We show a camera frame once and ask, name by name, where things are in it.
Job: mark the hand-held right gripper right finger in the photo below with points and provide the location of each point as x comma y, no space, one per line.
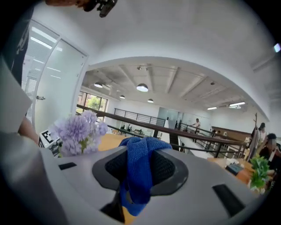
197,186

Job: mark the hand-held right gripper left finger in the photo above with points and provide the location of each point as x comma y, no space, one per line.
72,186

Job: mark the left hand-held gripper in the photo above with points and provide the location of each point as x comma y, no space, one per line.
47,137

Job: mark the white vase with purple flowers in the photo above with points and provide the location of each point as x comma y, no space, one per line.
74,129

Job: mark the blue cloth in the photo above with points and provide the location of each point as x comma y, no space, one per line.
138,162

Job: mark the person's left forearm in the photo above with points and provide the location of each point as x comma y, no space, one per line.
28,129

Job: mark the green potted plant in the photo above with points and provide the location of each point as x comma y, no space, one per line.
260,171

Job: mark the wooden desk with white legs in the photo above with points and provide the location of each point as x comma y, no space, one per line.
219,161

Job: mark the dark rectangular box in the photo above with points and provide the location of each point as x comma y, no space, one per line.
235,169

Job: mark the white cup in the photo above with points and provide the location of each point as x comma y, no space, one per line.
232,162

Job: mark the frosted glass door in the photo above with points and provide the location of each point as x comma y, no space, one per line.
59,83

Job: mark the black metal balcony railing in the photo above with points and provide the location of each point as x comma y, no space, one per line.
163,122

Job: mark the dome pendant lamp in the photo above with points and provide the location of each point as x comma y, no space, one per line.
142,87
150,100
98,84
122,96

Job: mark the coat rack with grey coat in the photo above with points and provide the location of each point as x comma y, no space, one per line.
254,138

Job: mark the long ceiling tube light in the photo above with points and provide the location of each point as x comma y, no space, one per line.
211,108
237,103

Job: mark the person's black shirt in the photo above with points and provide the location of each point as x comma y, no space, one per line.
19,55

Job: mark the person's head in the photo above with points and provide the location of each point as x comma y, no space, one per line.
61,2

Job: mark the large window black frame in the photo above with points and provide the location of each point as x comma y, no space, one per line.
94,102

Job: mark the black head-worn camera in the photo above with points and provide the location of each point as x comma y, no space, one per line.
105,7

